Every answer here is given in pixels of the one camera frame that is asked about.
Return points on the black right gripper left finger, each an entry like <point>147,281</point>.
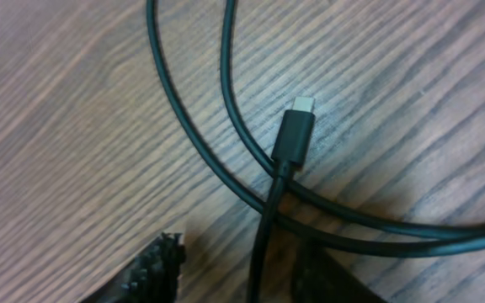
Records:
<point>152,276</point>

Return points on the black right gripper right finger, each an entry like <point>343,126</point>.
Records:
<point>319,278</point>

